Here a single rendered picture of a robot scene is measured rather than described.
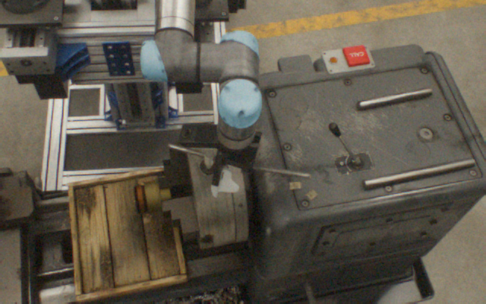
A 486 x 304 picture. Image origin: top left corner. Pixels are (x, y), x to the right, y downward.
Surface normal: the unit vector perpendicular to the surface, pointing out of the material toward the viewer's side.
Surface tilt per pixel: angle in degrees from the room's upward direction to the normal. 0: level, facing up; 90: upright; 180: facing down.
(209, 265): 0
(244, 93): 7
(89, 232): 0
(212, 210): 46
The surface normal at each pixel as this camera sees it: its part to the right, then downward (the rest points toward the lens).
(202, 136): -0.42, -0.44
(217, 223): 0.22, 0.48
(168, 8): -0.20, -0.33
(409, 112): 0.05, -0.51
